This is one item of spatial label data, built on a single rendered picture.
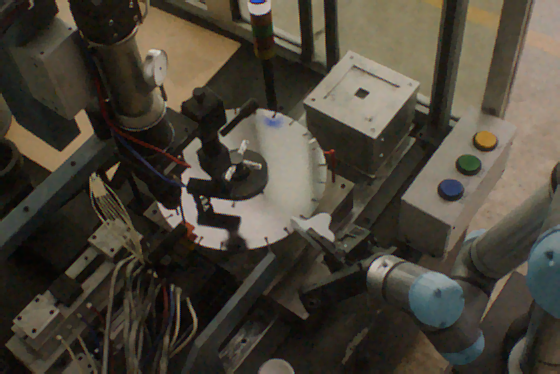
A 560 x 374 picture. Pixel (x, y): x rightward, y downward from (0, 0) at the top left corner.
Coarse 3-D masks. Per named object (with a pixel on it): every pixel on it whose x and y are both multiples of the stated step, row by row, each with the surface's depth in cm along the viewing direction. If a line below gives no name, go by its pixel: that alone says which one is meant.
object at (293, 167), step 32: (256, 128) 148; (288, 128) 147; (192, 160) 145; (288, 160) 142; (320, 160) 141; (288, 192) 137; (320, 192) 137; (192, 224) 136; (224, 224) 135; (256, 224) 134; (288, 224) 133
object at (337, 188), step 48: (336, 192) 148; (384, 192) 158; (288, 240) 143; (336, 240) 152; (192, 288) 136; (240, 288) 122; (288, 288) 140; (96, 336) 146; (144, 336) 145; (240, 336) 142
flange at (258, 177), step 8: (232, 152) 143; (248, 152) 143; (256, 152) 143; (248, 160) 142; (256, 160) 142; (264, 160) 141; (248, 168) 139; (264, 168) 140; (232, 176) 138; (240, 176) 138; (248, 176) 139; (256, 176) 139; (264, 176) 139; (240, 184) 139; (248, 184) 138; (256, 184) 138; (264, 184) 139; (240, 192) 138; (248, 192) 137; (256, 192) 138
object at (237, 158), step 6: (246, 144) 139; (240, 150) 138; (234, 156) 137; (240, 156) 137; (234, 162) 136; (240, 162) 136; (246, 162) 137; (234, 168) 137; (240, 168) 138; (258, 168) 136; (228, 174) 136; (228, 180) 135
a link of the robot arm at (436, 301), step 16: (400, 272) 113; (416, 272) 111; (432, 272) 110; (384, 288) 114; (400, 288) 111; (416, 288) 108; (432, 288) 106; (448, 288) 106; (400, 304) 111; (416, 304) 108; (432, 304) 106; (448, 304) 107; (416, 320) 111; (432, 320) 106; (448, 320) 107
